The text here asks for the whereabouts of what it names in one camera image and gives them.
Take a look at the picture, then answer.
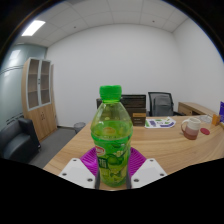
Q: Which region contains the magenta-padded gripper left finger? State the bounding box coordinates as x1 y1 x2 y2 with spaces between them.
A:
58 147 101 190

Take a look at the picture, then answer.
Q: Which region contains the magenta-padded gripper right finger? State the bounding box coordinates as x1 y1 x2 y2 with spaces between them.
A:
126 147 168 190

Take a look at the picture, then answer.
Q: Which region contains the green drink bottle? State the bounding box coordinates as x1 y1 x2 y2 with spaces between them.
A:
90 84 134 188

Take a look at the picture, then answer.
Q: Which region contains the grey waste bin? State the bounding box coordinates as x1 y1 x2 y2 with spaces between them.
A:
73 121 87 135

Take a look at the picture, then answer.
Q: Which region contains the white green purple leaflet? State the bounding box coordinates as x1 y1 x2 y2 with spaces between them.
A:
144 116 177 129

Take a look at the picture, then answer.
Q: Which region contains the white and brown mug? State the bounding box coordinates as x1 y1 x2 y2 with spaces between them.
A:
180 116 202 141

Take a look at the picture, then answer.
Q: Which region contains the wooden glass-door shelf cabinet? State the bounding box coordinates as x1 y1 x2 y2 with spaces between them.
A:
21 57 58 142

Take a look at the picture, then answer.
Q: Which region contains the grey mesh office chair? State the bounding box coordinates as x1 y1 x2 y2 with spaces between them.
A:
147 91 184 117

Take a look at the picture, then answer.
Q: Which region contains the black leather sofa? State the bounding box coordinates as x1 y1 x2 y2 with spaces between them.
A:
0 117 42 164

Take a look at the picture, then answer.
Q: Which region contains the large dark brown carton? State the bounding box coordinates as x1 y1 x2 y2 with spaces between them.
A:
120 94 148 127

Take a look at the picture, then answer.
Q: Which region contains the wooden side desk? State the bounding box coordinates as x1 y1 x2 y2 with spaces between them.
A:
177 101 218 118

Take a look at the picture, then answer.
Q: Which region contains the orange-brown box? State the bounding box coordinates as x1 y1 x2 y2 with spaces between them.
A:
211 113 222 127

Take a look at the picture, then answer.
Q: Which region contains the rectangular ceiling light panel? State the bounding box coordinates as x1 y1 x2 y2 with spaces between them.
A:
21 19 47 37

